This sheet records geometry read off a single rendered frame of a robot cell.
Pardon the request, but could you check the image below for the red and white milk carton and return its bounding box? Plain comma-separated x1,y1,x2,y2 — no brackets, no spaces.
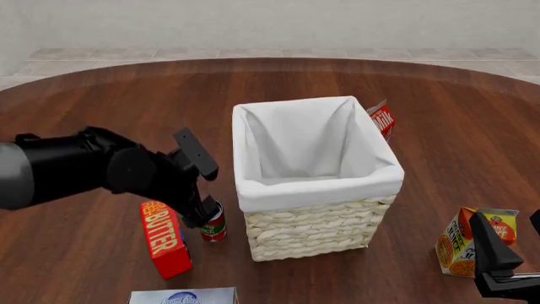
365,99,397,143

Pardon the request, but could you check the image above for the orange juice carton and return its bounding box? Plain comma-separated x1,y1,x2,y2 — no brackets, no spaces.
435,206,520,279

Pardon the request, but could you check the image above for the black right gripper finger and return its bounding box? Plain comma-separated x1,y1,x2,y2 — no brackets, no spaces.
468,210,525,274
528,208,540,239

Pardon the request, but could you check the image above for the pale blue cream cheese box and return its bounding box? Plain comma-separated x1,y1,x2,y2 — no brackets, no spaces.
128,286,240,304

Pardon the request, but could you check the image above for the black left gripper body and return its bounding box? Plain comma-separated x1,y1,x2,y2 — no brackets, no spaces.
167,172,213,228

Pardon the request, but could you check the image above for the wicker basket with white liner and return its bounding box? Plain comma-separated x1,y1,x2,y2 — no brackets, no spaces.
231,95,406,263

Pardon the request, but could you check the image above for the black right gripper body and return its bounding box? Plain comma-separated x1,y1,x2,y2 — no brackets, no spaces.
473,268,540,301

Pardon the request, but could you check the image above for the red and green tomato sauce can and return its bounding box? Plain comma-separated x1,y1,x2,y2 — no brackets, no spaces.
199,199,228,243

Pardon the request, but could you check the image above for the red butter box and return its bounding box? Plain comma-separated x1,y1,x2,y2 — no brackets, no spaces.
139,200,194,281

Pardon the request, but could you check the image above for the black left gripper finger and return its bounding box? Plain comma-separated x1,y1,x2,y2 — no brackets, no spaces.
181,215,204,231
203,195,222,223

